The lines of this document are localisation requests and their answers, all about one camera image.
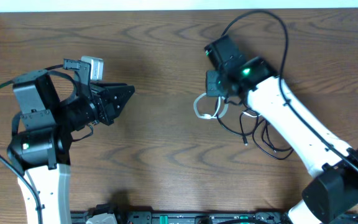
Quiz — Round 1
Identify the white USB cable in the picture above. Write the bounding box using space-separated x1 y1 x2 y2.
193 91 260 120

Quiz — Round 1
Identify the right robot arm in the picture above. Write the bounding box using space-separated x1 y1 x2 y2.
204 35 358 223

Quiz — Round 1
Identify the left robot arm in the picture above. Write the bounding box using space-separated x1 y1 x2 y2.
7 56 135 223

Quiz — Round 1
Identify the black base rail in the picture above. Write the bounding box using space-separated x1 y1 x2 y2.
71 204 291 224

